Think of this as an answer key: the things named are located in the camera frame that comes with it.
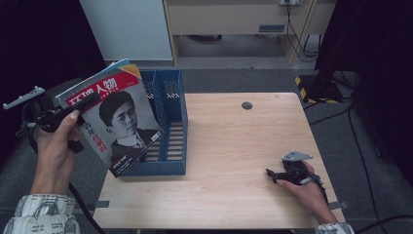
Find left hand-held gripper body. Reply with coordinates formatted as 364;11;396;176
3;86;76;135

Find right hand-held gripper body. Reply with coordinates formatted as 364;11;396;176
282;150;315;186

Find magazine with portrait cover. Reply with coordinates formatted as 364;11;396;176
55;58;164;178

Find blue plastic file rack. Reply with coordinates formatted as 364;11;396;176
121;68;189;177

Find person's right hand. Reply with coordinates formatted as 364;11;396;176
277;161;339;225

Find person's left hand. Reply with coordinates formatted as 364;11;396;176
30;109;82;196

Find grey tape strip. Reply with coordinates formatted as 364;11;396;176
327;201;349;211
87;200;110;212

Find dark curtain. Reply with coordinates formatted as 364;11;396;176
0;0;108;164
315;0;413;184

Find white cabinet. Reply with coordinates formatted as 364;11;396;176
79;0;173;61

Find black stand base striped edge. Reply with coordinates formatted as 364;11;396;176
294;74;345;105

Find light wooden desk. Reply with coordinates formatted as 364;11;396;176
163;0;337;66

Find long black floor cable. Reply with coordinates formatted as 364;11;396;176
347;103;382;234

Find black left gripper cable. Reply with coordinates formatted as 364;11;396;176
16;103;107;234

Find black hanging cables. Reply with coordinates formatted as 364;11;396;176
285;3;320;63

